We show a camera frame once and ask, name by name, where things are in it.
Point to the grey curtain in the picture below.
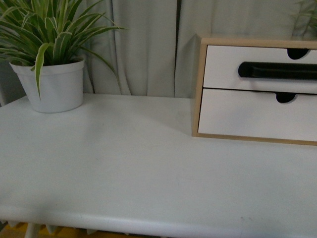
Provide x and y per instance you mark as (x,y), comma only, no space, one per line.
(152,51)

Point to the white drawer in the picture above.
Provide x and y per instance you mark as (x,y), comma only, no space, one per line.
(222,62)
(258,114)

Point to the black drawer handle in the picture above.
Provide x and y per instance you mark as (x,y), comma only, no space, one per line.
(274,70)

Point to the wooden drawer cabinet frame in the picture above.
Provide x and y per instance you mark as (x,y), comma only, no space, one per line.
(297,48)

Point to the green striped plant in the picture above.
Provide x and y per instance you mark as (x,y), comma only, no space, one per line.
(305,24)

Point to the white plant pot left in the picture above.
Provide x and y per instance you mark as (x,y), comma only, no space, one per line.
(60,88)

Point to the green plant left side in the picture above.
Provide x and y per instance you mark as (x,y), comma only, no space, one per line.
(39,33)

